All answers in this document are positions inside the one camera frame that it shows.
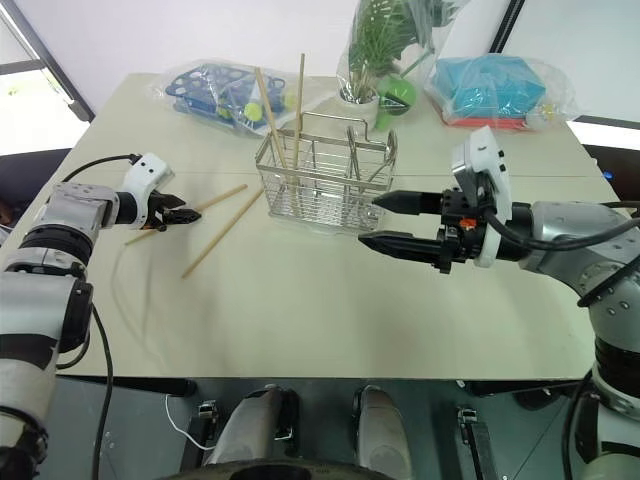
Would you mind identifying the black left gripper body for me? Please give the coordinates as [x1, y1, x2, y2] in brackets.
[144, 189, 174, 233]

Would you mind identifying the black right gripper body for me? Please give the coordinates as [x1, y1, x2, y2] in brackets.
[433, 187, 489, 276]

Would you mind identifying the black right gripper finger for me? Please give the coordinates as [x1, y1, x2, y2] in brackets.
[357, 230, 443, 264]
[373, 190, 444, 217]

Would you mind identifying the wooden chopstick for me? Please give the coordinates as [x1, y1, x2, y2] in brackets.
[124, 183, 250, 247]
[291, 52, 307, 172]
[181, 188, 265, 280]
[254, 66, 290, 170]

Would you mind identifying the green round toy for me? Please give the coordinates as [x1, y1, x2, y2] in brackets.
[376, 74, 419, 133]

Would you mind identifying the clear bag with blue rack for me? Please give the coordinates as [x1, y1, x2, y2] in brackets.
[146, 58, 302, 140]

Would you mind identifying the green plant in white pot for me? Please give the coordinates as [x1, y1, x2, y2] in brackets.
[338, 0, 436, 127]

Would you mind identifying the clear bag with blue boxes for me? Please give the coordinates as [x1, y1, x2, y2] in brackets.
[423, 52, 580, 134]

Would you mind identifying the black bar under table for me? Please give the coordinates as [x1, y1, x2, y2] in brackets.
[111, 377, 198, 399]
[455, 379, 594, 407]

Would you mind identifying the clear plastic bag over plant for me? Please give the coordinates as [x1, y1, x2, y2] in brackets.
[335, 0, 474, 132]

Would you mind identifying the black device with blue light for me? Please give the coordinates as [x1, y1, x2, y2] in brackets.
[581, 143, 640, 217]

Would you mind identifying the grey rounded leg cover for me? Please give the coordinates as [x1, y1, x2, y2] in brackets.
[351, 384, 415, 480]
[203, 383, 302, 470]

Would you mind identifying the black table strut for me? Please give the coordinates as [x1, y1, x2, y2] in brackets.
[180, 399, 222, 469]
[456, 406, 502, 480]

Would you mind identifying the black round base rim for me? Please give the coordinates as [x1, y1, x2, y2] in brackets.
[163, 456, 417, 480]

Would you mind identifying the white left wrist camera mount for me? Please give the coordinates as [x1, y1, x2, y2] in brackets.
[121, 153, 176, 202]

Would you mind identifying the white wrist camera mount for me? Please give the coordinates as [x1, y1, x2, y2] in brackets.
[121, 153, 176, 202]
[450, 126, 513, 269]

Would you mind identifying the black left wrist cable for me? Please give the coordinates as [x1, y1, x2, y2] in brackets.
[63, 153, 144, 184]

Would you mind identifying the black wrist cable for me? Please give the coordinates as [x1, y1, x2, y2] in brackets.
[63, 153, 144, 184]
[477, 185, 640, 309]

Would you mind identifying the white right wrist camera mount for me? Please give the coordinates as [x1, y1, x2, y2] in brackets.
[450, 126, 513, 269]

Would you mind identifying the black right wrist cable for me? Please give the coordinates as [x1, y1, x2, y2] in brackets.
[477, 185, 640, 309]

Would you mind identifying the metal wire basket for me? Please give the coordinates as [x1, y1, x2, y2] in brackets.
[254, 111, 400, 235]

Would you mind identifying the black frame post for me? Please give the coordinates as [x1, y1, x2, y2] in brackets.
[0, 0, 97, 124]

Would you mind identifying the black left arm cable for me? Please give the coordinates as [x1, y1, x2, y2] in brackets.
[53, 279, 115, 480]

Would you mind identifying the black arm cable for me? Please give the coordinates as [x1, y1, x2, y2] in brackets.
[53, 279, 115, 480]
[559, 368, 596, 480]

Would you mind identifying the dark slanted frame bar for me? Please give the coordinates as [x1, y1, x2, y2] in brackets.
[491, 0, 527, 54]

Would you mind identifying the thin white cable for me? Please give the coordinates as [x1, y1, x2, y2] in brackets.
[164, 393, 209, 451]

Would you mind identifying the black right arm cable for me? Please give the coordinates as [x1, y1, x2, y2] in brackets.
[559, 368, 596, 480]

